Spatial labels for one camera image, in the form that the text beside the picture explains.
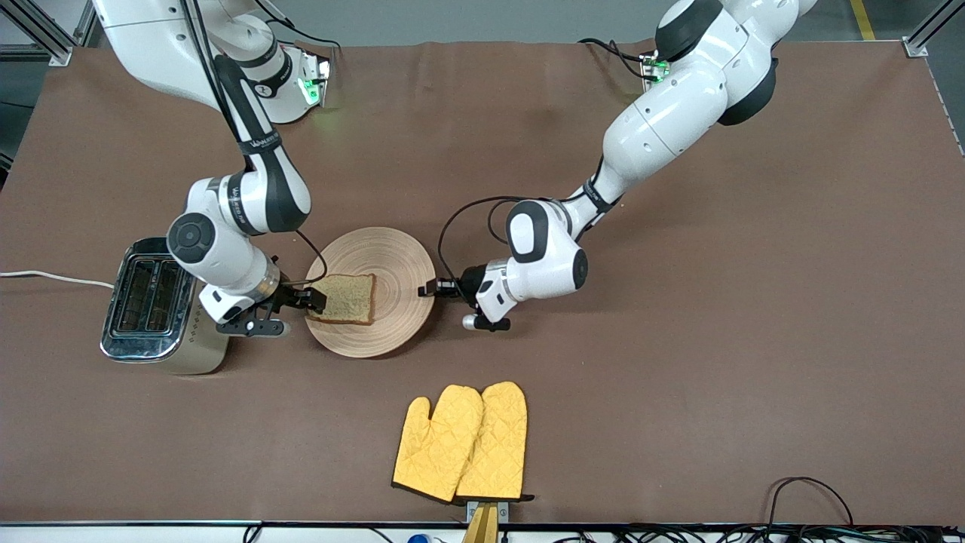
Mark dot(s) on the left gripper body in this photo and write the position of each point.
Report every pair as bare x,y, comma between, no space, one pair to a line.
469,281

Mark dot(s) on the brown bread slice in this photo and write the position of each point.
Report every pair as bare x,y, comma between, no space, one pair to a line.
350,300

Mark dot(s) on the round wooden plate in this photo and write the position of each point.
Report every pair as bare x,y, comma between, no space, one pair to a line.
392,256

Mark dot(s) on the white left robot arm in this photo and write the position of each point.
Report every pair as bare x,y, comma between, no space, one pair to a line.
663,113

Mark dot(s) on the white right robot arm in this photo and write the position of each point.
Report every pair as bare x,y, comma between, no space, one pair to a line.
249,200

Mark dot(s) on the beige chrome two-slot toaster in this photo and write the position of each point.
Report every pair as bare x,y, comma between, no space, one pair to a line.
143,302

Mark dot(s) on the yellow quilted oven mitt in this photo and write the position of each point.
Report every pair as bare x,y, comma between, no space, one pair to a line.
437,445
497,445

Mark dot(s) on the yellow wooden stick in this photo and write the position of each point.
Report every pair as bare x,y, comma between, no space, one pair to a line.
482,529

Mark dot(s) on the aluminium corner profile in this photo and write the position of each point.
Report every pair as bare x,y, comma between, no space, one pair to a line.
923,38

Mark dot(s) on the grey metal bracket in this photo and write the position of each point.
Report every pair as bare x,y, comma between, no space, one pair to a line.
472,509

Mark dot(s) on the aluminium frame profile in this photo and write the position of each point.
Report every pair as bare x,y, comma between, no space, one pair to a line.
45,38

